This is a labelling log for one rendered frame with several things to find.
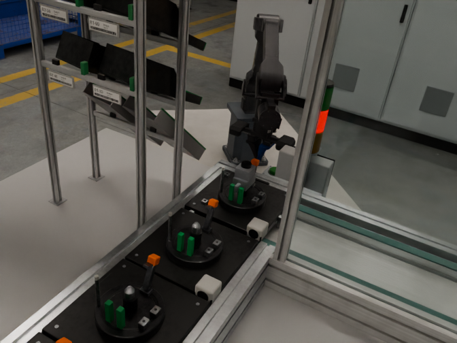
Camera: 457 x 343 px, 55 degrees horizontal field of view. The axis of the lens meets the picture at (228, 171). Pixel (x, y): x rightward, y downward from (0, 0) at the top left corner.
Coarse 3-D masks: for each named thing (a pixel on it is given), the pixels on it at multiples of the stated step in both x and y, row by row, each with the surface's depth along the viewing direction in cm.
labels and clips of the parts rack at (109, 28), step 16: (80, 0) 99; (48, 16) 105; (64, 16) 102; (128, 16) 94; (112, 32) 97; (80, 64) 106; (64, 80) 111; (96, 96) 108; (112, 96) 106; (96, 112) 136
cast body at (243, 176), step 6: (246, 162) 123; (240, 168) 121; (246, 168) 121; (252, 168) 122; (240, 174) 122; (246, 174) 121; (252, 174) 123; (234, 180) 123; (240, 180) 122; (246, 180) 122; (252, 180) 125; (240, 186) 123; (246, 186) 122
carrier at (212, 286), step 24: (192, 216) 120; (144, 240) 110; (168, 240) 108; (192, 240) 101; (216, 240) 107; (240, 240) 113; (168, 264) 104; (192, 264) 103; (216, 264) 105; (240, 264) 106; (192, 288) 98; (216, 288) 96
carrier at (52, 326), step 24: (120, 264) 102; (96, 288) 86; (120, 288) 94; (168, 288) 98; (72, 312) 90; (96, 312) 88; (120, 312) 82; (144, 312) 89; (168, 312) 92; (192, 312) 92; (48, 336) 85; (72, 336) 85; (96, 336) 85; (120, 336) 84; (144, 336) 85; (168, 336) 87
